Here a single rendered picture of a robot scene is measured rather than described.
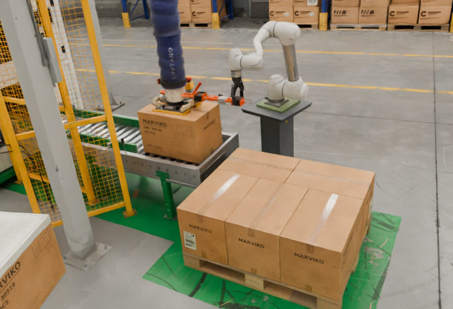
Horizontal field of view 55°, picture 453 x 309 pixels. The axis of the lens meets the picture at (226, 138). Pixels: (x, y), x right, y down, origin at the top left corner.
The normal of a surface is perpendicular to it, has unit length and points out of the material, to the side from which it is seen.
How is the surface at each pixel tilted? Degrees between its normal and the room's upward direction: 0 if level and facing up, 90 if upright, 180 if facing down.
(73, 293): 0
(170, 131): 90
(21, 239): 0
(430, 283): 0
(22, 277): 90
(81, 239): 90
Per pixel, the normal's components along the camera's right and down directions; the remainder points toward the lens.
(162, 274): -0.07, -0.89
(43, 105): 0.88, 0.15
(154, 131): -0.48, 0.42
